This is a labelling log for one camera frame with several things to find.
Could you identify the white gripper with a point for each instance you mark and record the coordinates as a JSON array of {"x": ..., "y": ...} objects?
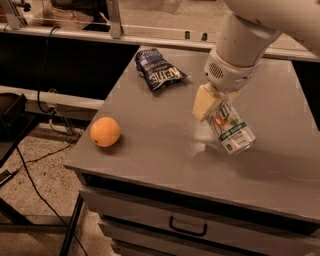
[{"x": 229, "y": 76}]

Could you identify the white green 7up can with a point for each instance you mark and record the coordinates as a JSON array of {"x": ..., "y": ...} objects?
[{"x": 229, "y": 128}]

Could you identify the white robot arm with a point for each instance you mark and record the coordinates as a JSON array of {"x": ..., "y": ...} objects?
[{"x": 247, "y": 31}]

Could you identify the blue kettle chips bag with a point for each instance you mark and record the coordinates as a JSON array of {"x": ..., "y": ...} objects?
[{"x": 156, "y": 70}]

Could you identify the orange fruit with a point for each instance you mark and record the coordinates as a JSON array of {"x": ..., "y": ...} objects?
[{"x": 105, "y": 132}]

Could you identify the metal bracket middle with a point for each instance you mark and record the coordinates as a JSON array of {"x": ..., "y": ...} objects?
[{"x": 115, "y": 19}]

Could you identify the metal bracket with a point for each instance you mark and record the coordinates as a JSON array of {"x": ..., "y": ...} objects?
[
  {"x": 115, "y": 19},
  {"x": 13, "y": 14}
]

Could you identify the grey drawer with black handle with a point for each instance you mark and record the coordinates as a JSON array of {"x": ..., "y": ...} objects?
[{"x": 159, "y": 227}]

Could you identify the metal bracket left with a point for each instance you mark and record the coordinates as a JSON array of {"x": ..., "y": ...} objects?
[{"x": 13, "y": 14}]

